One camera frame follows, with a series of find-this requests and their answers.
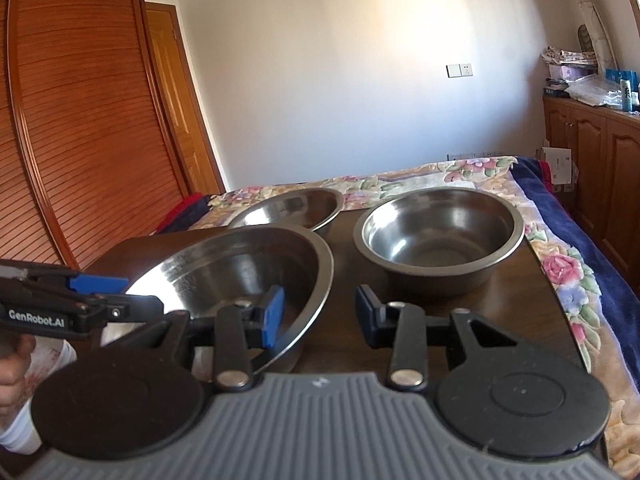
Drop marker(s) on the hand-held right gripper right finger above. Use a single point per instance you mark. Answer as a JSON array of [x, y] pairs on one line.
[[367, 317]]

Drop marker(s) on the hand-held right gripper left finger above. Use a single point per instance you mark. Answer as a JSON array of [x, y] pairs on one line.
[[272, 317]]

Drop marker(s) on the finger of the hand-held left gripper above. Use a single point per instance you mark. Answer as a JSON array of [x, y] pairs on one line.
[[100, 284], [135, 307]]

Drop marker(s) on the white floral rectangular plate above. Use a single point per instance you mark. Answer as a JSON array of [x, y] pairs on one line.
[[55, 360]]

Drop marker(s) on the large steel bowl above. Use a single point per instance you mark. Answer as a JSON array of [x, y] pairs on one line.
[[225, 265]]

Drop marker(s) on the small steel bowl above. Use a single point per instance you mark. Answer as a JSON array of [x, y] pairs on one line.
[[440, 240]]

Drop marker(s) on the medium steel bowl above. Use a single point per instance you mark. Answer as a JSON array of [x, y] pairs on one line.
[[295, 207]]

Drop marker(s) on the person's left hand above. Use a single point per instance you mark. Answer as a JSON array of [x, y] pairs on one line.
[[12, 360]]

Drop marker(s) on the red cloth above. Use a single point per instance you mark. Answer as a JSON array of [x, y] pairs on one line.
[[182, 212]]

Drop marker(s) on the wooden louvered wardrobe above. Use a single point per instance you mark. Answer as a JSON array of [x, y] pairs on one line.
[[75, 110]]

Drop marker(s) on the wooden door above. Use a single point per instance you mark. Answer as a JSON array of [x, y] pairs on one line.
[[185, 100]]

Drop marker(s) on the floral blanket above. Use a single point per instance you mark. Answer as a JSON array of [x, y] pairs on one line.
[[565, 270]]

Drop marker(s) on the blue blanket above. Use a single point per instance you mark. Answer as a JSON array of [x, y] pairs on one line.
[[590, 240]]

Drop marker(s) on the white paper bag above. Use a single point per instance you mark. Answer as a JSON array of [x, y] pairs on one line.
[[557, 165]]

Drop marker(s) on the wooden cabinet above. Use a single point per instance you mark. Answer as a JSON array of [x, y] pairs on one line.
[[600, 170]]

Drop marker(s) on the dark book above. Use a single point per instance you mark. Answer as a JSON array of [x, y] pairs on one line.
[[556, 92]]

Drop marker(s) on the purple box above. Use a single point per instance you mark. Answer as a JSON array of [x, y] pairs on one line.
[[570, 72]]

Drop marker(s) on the clear plastic bag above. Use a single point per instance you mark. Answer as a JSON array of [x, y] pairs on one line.
[[595, 91]]

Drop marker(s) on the stack of newspapers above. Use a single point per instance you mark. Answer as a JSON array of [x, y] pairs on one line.
[[567, 55]]

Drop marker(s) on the spray can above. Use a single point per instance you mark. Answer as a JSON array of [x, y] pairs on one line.
[[625, 95]]

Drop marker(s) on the blue boxes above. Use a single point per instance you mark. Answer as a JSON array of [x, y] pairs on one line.
[[620, 75]]

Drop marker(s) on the brown woven fan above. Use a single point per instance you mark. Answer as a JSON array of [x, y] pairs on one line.
[[585, 40]]

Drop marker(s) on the patterned curtain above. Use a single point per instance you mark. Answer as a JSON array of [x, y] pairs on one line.
[[587, 5]]

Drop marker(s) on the wall power strip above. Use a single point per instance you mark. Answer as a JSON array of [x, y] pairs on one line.
[[480, 154]]

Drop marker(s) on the white wall switch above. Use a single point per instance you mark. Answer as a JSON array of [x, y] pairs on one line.
[[459, 70]]

